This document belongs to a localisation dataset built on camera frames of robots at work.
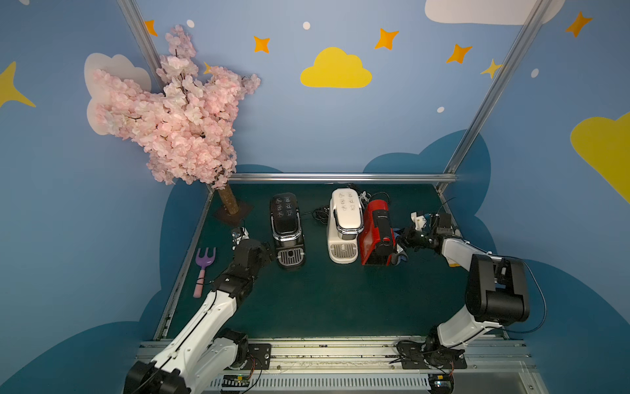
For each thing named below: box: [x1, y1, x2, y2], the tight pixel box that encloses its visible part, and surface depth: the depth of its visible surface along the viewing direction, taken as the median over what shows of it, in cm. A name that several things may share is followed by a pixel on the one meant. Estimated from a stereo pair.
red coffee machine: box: [360, 191, 397, 266], surface depth 88 cm
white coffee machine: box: [326, 187, 365, 264], surface depth 86 cm
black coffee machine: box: [269, 192, 306, 268], surface depth 84 cm
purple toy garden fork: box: [193, 247, 217, 298], surface depth 96 cm
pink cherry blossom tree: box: [92, 25, 261, 216], surface depth 67 cm
